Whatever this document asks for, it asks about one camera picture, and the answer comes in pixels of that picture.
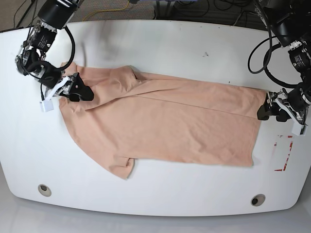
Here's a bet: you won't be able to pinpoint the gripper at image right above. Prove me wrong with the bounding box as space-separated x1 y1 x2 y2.
257 88 311 124

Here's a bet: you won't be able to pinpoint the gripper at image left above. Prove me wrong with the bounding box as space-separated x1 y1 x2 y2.
40 71 94 102

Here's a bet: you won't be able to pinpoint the peach t-shirt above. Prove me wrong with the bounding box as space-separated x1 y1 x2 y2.
59 64 266 179

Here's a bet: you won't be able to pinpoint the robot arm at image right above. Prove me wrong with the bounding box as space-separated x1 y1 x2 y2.
254 0 311 135

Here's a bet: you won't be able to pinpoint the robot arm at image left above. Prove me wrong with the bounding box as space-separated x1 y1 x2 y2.
15 0 94 102

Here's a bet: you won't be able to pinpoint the red tape rectangle marker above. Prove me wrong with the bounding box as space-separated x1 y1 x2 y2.
270 135 294 172

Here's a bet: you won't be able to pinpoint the right table grommet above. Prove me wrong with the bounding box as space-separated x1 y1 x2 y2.
251 194 266 207

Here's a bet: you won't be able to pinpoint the table grommet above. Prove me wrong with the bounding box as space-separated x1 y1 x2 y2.
251 194 266 207
38 184 52 197

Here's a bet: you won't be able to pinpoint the left table grommet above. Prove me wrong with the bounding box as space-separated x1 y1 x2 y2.
38 184 52 197

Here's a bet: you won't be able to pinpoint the wrist camera, image-right gripper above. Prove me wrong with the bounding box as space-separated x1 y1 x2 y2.
292 122 308 136

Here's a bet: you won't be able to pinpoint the wrist camera, image-left gripper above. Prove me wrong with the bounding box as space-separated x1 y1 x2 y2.
39 100 54 112

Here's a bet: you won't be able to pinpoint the yellow cable on floor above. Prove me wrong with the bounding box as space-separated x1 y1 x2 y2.
82 0 132 22

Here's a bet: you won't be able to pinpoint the black floor cables top left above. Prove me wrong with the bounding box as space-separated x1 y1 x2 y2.
13 0 44 29

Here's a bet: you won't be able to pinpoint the black floor cables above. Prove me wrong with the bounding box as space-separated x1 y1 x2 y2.
13 0 44 29
154 0 258 26

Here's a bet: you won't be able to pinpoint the black floor cables top right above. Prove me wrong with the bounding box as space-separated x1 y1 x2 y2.
154 0 258 26

